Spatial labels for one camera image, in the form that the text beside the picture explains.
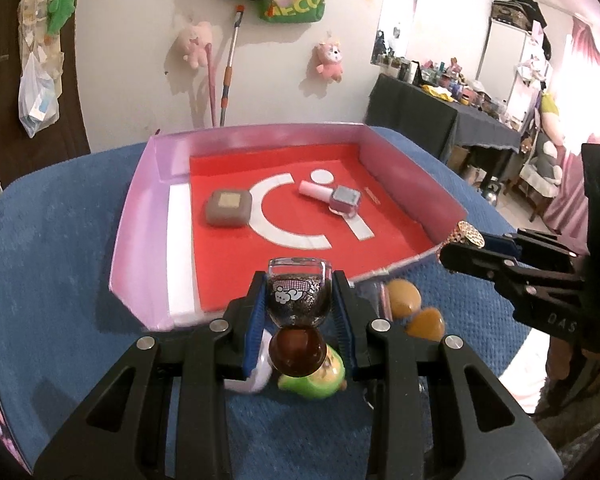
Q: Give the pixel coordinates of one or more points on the table with dark cloth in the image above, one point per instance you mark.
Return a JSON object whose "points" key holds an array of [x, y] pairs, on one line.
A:
{"points": [[415, 110]]}

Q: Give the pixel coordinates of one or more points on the row of cosmetic bottles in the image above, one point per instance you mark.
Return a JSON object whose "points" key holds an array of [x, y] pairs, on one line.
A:
{"points": [[450, 82]]}

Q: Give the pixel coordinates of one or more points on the white and pink round camera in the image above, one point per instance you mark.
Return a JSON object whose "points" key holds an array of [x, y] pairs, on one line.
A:
{"points": [[250, 387]]}

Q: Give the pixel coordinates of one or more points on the black kettlebell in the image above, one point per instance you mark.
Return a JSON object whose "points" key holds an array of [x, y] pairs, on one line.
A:
{"points": [[491, 195]]}

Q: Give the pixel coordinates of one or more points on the pink curtain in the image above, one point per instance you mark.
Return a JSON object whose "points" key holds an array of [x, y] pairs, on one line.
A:
{"points": [[590, 110]]}

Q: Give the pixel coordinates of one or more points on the dark patterned bag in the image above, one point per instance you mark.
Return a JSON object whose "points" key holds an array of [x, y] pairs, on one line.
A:
{"points": [[512, 10]]}

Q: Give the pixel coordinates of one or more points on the white cabinet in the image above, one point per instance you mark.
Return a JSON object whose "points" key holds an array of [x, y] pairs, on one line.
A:
{"points": [[500, 55]]}

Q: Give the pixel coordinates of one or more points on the printed photo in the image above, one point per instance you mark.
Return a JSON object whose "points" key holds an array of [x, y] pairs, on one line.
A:
{"points": [[0, 420]]}

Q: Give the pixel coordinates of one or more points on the pink stick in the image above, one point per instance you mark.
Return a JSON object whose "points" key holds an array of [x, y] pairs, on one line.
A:
{"points": [[211, 90]]}

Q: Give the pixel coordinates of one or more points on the light pink plush toy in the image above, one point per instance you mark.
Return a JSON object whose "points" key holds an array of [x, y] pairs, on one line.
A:
{"points": [[195, 42]]}

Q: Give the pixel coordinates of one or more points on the grey square case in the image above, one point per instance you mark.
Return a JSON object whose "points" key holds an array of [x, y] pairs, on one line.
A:
{"points": [[227, 210]]}

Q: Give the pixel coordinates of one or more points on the gold studded cylinder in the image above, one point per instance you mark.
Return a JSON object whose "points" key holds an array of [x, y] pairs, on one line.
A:
{"points": [[467, 234]]}

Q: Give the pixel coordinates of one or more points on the green and yellow toy figure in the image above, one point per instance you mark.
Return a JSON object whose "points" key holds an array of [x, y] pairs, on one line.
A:
{"points": [[325, 375]]}

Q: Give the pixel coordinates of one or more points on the person's right hand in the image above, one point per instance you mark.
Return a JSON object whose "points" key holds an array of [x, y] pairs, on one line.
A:
{"points": [[562, 355]]}

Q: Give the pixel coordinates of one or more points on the pink nail polish bottle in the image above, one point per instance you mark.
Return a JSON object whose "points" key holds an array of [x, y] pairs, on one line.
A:
{"points": [[347, 200]]}

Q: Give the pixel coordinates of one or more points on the wall mirror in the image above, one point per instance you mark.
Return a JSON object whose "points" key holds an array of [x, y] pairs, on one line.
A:
{"points": [[400, 5]]}

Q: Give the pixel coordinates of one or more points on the dark pink plush toy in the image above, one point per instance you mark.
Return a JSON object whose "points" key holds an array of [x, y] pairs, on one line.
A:
{"points": [[330, 60]]}

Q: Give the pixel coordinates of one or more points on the white plastic bag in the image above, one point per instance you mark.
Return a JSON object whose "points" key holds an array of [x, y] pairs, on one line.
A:
{"points": [[37, 105]]}

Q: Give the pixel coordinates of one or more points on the dark brown door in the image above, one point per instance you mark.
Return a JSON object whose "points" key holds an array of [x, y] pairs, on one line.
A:
{"points": [[75, 85]]}

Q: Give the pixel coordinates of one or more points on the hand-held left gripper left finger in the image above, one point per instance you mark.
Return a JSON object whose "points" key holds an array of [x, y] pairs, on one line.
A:
{"points": [[252, 330]]}

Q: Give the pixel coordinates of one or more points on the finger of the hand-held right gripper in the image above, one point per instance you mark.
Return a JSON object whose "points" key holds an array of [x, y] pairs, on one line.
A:
{"points": [[472, 265], [502, 245]]}

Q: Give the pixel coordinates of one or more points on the grey and white plush toy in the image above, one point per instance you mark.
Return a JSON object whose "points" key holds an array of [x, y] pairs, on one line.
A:
{"points": [[547, 160]]}

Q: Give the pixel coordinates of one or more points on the glass bottle with brown ball cap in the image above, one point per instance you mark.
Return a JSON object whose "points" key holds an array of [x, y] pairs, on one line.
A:
{"points": [[295, 295]]}

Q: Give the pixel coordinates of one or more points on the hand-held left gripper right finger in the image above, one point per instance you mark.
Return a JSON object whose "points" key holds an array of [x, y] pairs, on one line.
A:
{"points": [[344, 330]]}

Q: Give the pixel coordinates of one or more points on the green and yellow plush toy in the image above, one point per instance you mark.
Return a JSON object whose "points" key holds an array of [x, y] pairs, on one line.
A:
{"points": [[552, 117]]}

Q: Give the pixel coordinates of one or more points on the pink box with red bottom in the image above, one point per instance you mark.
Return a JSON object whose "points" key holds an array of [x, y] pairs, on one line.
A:
{"points": [[220, 265]]}

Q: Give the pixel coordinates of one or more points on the blue table cloth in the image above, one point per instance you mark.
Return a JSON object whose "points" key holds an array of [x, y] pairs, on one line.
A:
{"points": [[55, 260]]}

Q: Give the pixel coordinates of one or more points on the yellow cloth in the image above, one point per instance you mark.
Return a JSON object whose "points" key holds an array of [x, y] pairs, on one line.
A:
{"points": [[437, 92]]}

